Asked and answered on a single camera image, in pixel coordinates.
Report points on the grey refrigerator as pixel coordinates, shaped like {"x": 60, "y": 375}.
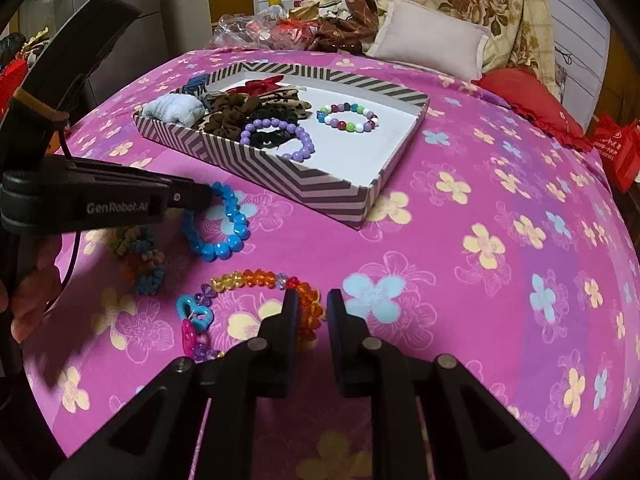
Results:
{"x": 145, "y": 40}

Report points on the brown scrunchie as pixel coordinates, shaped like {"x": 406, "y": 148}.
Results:
{"x": 235, "y": 117}

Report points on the striped cardboard box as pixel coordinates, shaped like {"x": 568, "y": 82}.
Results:
{"x": 350, "y": 160}

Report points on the small white pillow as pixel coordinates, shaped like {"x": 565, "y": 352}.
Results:
{"x": 430, "y": 35}

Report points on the red gift box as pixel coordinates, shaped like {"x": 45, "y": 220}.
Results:
{"x": 12, "y": 85}

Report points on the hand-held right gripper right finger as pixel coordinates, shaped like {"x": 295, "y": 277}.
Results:
{"x": 337, "y": 330}

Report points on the black scrunchie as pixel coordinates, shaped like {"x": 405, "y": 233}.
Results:
{"x": 267, "y": 137}

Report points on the person's left hand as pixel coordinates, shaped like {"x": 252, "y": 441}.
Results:
{"x": 30, "y": 300}

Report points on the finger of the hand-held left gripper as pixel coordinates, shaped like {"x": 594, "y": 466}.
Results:
{"x": 192, "y": 195}

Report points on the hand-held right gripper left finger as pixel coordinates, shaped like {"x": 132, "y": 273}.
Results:
{"x": 287, "y": 320}

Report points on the red pillow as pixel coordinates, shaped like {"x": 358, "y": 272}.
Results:
{"x": 530, "y": 95}

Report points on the light blue scrunchie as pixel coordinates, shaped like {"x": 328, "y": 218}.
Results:
{"x": 172, "y": 109}

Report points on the brown floral quilt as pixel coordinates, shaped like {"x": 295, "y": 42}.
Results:
{"x": 350, "y": 25}

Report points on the red shopping bag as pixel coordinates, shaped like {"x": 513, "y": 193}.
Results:
{"x": 620, "y": 155}

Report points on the blue hair clip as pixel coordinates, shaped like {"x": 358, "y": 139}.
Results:
{"x": 192, "y": 85}

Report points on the clear plastic bags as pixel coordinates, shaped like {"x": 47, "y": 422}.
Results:
{"x": 240, "y": 27}

